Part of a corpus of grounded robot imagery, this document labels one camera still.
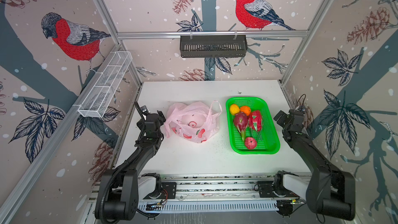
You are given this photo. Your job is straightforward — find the red dragon fruit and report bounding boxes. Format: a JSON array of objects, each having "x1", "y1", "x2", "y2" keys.
[{"x1": 248, "y1": 110, "x2": 262, "y2": 132}]

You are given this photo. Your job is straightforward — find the pink plastic bag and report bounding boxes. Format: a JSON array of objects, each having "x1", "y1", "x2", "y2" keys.
[{"x1": 165, "y1": 100, "x2": 223, "y2": 143}]

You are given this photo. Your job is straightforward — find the red apple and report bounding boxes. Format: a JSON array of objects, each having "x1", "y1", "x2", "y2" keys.
[{"x1": 244, "y1": 137, "x2": 257, "y2": 150}]

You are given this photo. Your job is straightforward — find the orange tangerine fruit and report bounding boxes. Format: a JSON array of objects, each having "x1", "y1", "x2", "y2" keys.
[{"x1": 240, "y1": 106, "x2": 251, "y2": 116}]

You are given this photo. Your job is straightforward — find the yellow orange fruit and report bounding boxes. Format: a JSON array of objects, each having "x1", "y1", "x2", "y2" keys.
[{"x1": 229, "y1": 104, "x2": 240, "y2": 115}]

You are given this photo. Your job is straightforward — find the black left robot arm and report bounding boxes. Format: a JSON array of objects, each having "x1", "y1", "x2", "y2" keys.
[{"x1": 94, "y1": 110, "x2": 166, "y2": 224}]

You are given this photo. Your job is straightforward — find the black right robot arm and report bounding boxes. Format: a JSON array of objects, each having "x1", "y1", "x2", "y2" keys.
[{"x1": 273, "y1": 110, "x2": 356, "y2": 221}]

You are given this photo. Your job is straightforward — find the green plastic basket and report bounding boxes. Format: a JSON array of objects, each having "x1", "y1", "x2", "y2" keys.
[{"x1": 226, "y1": 97, "x2": 280, "y2": 155}]

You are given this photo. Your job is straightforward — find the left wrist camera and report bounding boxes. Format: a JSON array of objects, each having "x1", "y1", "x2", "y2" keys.
[{"x1": 140, "y1": 105, "x2": 150, "y2": 116}]

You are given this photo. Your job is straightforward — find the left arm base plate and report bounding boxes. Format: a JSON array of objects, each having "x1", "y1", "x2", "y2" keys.
[{"x1": 156, "y1": 182, "x2": 177, "y2": 200}]

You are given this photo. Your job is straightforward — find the white wire mesh shelf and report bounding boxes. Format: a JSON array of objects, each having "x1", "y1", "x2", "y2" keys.
[{"x1": 78, "y1": 51, "x2": 132, "y2": 118}]

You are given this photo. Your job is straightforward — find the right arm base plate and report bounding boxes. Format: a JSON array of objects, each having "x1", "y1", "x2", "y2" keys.
[{"x1": 254, "y1": 181, "x2": 299, "y2": 199}]

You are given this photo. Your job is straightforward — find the black hanging wall basket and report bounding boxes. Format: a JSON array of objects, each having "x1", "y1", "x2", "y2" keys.
[{"x1": 180, "y1": 35, "x2": 248, "y2": 58}]

